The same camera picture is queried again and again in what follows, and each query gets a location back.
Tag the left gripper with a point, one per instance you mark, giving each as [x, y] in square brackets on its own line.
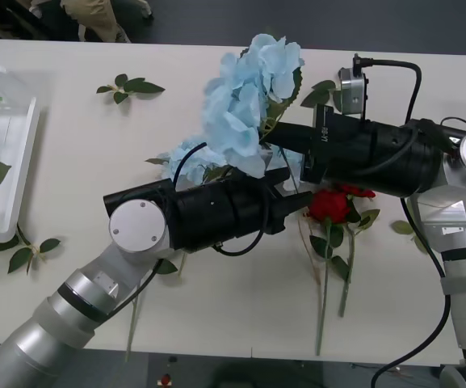
[257, 210]

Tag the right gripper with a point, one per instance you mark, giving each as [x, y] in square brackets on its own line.
[337, 145]

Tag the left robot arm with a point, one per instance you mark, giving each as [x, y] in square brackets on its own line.
[135, 226]

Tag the loose green leaf twig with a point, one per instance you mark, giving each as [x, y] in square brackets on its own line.
[137, 85]
[18, 258]
[401, 227]
[317, 97]

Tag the red rose with green stem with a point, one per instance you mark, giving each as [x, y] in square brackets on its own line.
[329, 206]
[358, 191]

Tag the person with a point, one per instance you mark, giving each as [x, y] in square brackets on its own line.
[95, 16]

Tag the shallow white box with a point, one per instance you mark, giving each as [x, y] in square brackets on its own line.
[18, 161]

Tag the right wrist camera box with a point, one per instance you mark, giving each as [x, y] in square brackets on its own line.
[353, 93]

